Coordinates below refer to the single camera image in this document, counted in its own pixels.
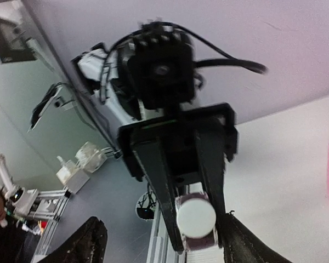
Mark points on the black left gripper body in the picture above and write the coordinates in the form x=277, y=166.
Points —
x=178, y=135

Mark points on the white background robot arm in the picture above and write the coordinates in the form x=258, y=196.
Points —
x=18, y=239

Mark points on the white nail polish brush cap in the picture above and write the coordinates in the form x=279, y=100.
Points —
x=196, y=218

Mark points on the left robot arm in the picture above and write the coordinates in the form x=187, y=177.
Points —
x=153, y=72

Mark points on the aluminium frame in background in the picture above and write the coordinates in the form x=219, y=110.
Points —
x=42, y=206

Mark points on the plastic wrapped box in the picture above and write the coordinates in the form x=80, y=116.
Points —
x=90, y=158

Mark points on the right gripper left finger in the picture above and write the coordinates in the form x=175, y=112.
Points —
x=87, y=244

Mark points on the tablet on wall mount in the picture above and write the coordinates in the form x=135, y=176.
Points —
x=51, y=98

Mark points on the tissue box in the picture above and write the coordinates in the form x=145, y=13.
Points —
x=71, y=175

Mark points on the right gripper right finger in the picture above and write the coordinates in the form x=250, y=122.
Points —
x=241, y=245

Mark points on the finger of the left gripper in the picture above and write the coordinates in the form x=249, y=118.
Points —
x=210, y=150
x=155, y=155

